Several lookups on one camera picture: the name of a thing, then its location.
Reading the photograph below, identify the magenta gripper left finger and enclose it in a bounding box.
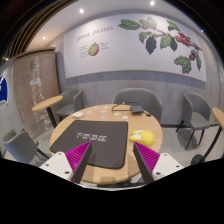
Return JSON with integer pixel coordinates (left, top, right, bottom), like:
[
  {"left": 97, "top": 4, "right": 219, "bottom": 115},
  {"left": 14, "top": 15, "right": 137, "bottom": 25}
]
[{"left": 66, "top": 141, "right": 92, "bottom": 183}]

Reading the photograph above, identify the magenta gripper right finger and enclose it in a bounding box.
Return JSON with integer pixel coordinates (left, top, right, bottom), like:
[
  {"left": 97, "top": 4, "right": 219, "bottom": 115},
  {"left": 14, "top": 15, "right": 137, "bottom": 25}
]
[{"left": 133, "top": 142, "right": 160, "bottom": 184}]

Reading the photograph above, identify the yellow computer mouse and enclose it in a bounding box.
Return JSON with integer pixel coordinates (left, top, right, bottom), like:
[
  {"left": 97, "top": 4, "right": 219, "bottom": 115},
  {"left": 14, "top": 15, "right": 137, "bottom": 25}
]
[{"left": 129, "top": 130, "right": 155, "bottom": 146}]

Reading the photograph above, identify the round wooden table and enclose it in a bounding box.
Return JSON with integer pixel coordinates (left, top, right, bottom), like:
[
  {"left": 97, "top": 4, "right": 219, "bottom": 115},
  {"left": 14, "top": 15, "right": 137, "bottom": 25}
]
[{"left": 50, "top": 104, "right": 163, "bottom": 184}]

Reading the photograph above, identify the black desk mat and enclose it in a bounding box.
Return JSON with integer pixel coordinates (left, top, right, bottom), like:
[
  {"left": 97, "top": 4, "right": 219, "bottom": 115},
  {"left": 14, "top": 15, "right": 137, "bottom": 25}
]
[{"left": 50, "top": 120, "right": 128, "bottom": 169}]

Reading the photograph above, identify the white card box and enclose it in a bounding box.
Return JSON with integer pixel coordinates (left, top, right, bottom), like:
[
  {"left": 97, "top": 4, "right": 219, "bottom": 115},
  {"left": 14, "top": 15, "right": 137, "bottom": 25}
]
[{"left": 72, "top": 112, "right": 84, "bottom": 119}]

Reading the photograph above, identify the black power adapter box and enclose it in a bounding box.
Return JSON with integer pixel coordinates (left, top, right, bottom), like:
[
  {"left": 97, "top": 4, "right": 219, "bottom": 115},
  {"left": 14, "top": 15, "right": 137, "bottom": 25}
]
[{"left": 130, "top": 106, "right": 144, "bottom": 113}]

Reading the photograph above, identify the grey chair left back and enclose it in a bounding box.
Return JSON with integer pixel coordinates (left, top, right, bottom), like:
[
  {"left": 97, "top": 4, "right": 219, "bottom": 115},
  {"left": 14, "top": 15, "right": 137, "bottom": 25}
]
[{"left": 54, "top": 88, "right": 84, "bottom": 117}]

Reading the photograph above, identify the grey chair behind table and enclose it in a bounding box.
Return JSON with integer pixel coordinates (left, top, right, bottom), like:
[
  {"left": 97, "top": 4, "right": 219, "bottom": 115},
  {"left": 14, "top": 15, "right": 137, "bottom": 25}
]
[{"left": 112, "top": 88, "right": 162, "bottom": 121}]

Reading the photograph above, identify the grey chair front left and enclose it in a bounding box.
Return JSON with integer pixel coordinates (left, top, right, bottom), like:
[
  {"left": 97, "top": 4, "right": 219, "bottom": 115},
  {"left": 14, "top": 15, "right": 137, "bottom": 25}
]
[{"left": 3, "top": 129, "right": 48, "bottom": 164}]

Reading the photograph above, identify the small wooden table left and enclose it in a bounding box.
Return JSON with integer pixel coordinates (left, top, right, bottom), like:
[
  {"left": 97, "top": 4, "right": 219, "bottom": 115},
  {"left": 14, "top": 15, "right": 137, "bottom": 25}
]
[{"left": 32, "top": 95, "right": 63, "bottom": 127}]

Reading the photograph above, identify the grey chair right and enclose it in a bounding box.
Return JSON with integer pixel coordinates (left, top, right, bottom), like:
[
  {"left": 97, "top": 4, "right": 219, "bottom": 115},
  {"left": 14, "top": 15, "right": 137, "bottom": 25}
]
[{"left": 177, "top": 92, "right": 212, "bottom": 148}]

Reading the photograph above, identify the wooden perforated wall panel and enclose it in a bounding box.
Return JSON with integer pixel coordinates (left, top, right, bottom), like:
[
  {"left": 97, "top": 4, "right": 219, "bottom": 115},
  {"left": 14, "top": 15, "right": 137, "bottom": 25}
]
[{"left": 13, "top": 49, "right": 59, "bottom": 138}]

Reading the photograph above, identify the coffee cherries wall poster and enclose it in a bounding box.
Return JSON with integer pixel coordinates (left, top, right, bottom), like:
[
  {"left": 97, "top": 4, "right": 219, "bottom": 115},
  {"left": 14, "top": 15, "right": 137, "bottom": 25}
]
[{"left": 64, "top": 13, "right": 207, "bottom": 82}]

